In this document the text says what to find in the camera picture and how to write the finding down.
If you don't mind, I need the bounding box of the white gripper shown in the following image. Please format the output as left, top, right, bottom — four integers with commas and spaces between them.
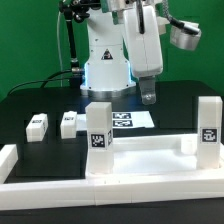
123, 5, 163, 105

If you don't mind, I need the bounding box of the white desk top tray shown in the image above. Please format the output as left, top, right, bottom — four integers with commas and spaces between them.
85, 134, 224, 182

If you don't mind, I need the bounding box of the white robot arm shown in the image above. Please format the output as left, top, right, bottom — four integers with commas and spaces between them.
81, 0, 163, 105

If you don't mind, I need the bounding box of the fiducial marker sheet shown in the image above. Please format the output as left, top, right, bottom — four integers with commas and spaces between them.
75, 111, 156, 131

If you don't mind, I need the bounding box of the white left fence piece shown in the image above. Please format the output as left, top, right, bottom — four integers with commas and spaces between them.
0, 144, 18, 184

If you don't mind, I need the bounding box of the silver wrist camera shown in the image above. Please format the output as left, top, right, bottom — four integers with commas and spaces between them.
170, 21, 202, 51

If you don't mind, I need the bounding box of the white cable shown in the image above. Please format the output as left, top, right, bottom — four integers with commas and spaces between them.
56, 12, 64, 88

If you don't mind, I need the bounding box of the black cable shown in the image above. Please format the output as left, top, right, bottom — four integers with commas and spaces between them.
7, 69, 73, 97

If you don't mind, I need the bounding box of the white front fence rail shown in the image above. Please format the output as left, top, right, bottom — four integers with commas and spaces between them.
0, 178, 224, 211

